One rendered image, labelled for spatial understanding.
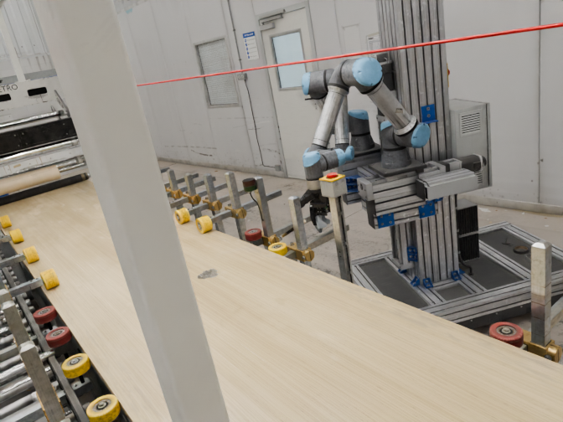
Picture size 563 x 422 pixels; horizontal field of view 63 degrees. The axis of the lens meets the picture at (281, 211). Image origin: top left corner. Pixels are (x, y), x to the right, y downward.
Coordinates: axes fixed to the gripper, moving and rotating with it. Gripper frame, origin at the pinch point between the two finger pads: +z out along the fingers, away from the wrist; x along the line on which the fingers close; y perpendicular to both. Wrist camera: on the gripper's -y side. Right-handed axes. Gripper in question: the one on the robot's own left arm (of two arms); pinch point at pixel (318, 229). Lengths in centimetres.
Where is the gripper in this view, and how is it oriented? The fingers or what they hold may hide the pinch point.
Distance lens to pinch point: 206.7
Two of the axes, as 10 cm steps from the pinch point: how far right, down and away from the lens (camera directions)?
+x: 5.0, -3.8, 7.8
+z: 1.8, 9.3, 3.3
